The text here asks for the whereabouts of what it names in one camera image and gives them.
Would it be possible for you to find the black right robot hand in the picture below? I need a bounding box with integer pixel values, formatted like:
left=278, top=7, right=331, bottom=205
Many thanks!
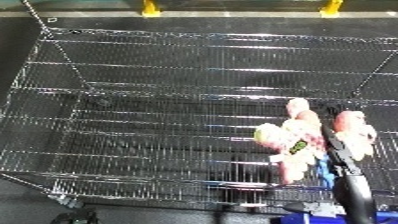
left=318, top=103, right=383, bottom=224

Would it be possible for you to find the pink soft toy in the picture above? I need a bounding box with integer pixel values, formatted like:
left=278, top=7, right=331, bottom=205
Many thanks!
left=252, top=97, right=379, bottom=186

